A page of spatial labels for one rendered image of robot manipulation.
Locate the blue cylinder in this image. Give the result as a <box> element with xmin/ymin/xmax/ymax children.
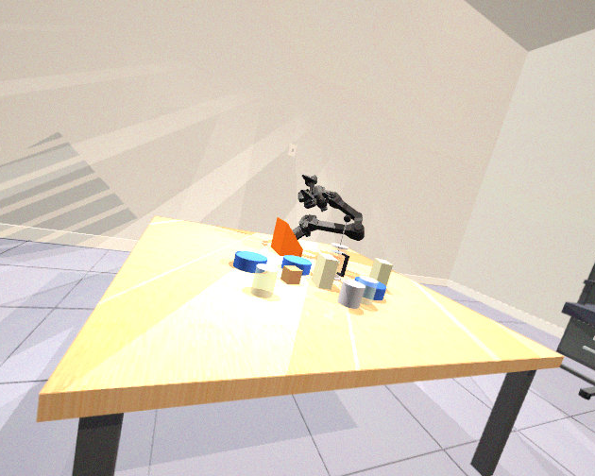
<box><xmin>355</xmin><ymin>277</ymin><xmax>386</xmax><ymax>300</ymax></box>
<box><xmin>281</xmin><ymin>255</ymin><xmax>312</xmax><ymax>276</ymax></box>
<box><xmin>233</xmin><ymin>251</ymin><xmax>267</xmax><ymax>273</ymax></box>

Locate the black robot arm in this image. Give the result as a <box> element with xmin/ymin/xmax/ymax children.
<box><xmin>292</xmin><ymin>185</ymin><xmax>365</xmax><ymax>241</ymax></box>

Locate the grey cylinder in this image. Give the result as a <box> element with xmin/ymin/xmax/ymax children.
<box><xmin>337</xmin><ymin>280</ymin><xmax>366</xmax><ymax>309</ymax></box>

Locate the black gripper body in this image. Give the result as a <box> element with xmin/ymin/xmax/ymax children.
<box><xmin>304</xmin><ymin>175</ymin><xmax>323</xmax><ymax>209</ymax></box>

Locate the white cube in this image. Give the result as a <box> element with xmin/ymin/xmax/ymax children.
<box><xmin>369</xmin><ymin>258</ymin><xmax>393</xmax><ymax>286</ymax></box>
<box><xmin>312</xmin><ymin>252</ymin><xmax>339</xmax><ymax>290</ymax></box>

